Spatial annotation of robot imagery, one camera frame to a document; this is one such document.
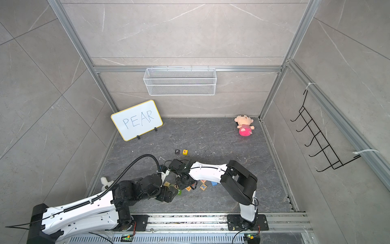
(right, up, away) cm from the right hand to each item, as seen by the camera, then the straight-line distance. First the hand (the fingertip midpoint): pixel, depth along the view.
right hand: (185, 184), depth 86 cm
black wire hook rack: (+64, +23, -22) cm, 71 cm away
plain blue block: (+17, 0, 0) cm, 17 cm away
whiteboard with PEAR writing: (-34, +38, +16) cm, 53 cm away
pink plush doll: (+42, +38, +25) cm, 62 cm away
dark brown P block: (-6, +17, +12) cm, 22 cm away
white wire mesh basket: (-4, +64, +14) cm, 66 cm away
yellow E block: (-1, +17, +12) cm, 21 cm away
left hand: (-4, +3, -13) cm, 14 cm away
